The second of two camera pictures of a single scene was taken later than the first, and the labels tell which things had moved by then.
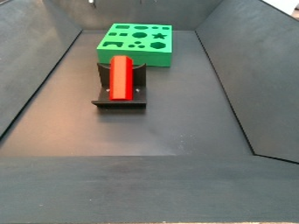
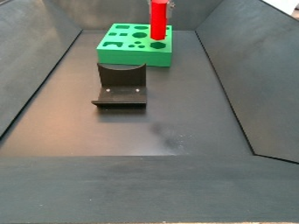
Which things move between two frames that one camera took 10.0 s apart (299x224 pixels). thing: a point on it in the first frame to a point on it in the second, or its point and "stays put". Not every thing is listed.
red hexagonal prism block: x=120 y=78 to x=157 y=18
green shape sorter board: x=145 y=42 stays put
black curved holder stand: x=138 y=96 stays put
